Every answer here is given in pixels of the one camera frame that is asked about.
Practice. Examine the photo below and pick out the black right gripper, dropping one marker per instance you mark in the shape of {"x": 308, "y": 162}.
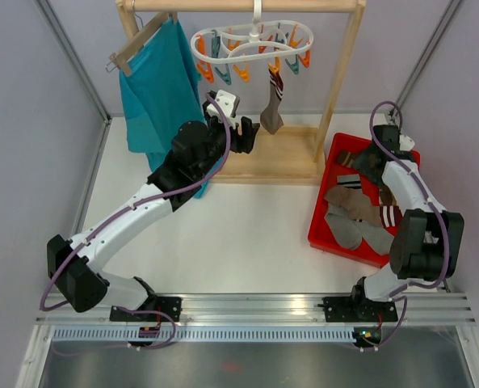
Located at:
{"x": 362, "y": 162}

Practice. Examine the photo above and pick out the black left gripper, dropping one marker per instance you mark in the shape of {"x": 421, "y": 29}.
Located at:
{"x": 244, "y": 144}

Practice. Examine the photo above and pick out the beige sock maroon striped cuff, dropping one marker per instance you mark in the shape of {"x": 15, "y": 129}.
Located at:
{"x": 270, "y": 118}

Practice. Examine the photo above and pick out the orange clothespin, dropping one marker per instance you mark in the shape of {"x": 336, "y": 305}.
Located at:
{"x": 205, "y": 71}
{"x": 274, "y": 68}
{"x": 243, "y": 73}
{"x": 305, "y": 59}

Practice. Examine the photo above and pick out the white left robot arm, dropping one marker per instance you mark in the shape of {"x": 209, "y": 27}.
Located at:
{"x": 75, "y": 265}

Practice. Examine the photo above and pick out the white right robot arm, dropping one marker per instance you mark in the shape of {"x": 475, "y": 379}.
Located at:
{"x": 425, "y": 248}

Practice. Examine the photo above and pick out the wooden clothes hanger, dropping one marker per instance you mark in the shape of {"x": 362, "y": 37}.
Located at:
{"x": 137, "y": 37}

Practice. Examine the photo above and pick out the brown striped sock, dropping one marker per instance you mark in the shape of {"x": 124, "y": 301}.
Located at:
{"x": 346, "y": 158}

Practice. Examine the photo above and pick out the grey sock black stripes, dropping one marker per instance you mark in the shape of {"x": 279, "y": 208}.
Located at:
{"x": 349, "y": 181}

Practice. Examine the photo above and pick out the wooden clothes rack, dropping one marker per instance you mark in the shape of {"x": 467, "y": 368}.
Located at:
{"x": 295, "y": 154}

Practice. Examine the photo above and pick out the teal clothespin front left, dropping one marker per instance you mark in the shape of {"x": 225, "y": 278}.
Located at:
{"x": 225, "y": 76}

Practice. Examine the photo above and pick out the teal clothespin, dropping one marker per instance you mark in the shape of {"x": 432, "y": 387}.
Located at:
{"x": 294, "y": 66}
{"x": 225, "y": 76}

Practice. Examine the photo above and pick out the teal clothespin front right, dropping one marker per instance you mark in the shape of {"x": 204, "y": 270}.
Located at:
{"x": 294, "y": 66}

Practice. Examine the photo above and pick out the red plastic tray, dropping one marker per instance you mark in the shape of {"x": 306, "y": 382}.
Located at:
{"x": 320, "y": 235}

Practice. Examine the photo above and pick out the teal t-shirt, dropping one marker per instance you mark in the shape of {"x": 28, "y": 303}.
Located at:
{"x": 160, "y": 94}

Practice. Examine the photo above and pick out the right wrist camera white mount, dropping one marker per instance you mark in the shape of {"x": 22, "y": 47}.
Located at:
{"x": 406, "y": 143}

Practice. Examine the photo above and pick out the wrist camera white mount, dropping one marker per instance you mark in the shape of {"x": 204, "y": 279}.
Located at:
{"x": 406, "y": 143}
{"x": 227, "y": 101}

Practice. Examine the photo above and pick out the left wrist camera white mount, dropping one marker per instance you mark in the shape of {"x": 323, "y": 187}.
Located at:
{"x": 227, "y": 101}

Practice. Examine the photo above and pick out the white clip hanger frame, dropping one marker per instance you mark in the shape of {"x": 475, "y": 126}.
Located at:
{"x": 255, "y": 41}

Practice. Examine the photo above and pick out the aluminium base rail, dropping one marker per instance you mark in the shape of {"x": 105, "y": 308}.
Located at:
{"x": 308, "y": 309}

